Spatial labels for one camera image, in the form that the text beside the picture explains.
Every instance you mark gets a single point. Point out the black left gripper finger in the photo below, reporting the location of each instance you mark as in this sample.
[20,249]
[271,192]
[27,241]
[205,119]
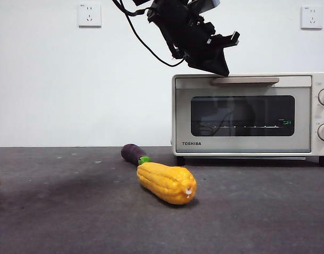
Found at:
[204,64]
[219,59]

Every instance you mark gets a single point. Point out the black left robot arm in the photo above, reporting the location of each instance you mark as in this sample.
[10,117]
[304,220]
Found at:
[178,23]

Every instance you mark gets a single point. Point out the cream white toaster oven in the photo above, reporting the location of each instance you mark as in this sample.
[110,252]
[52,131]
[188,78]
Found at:
[319,113]

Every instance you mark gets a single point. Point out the purple toy eggplant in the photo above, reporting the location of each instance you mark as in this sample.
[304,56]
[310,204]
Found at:
[131,153]

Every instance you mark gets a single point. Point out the yellow toy corn cob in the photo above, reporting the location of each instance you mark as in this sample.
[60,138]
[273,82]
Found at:
[164,182]

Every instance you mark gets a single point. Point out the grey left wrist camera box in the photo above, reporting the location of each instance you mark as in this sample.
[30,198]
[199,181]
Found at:
[207,5]

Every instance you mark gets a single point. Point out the white wall power socket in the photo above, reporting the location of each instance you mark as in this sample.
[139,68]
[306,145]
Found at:
[311,18]
[89,16]

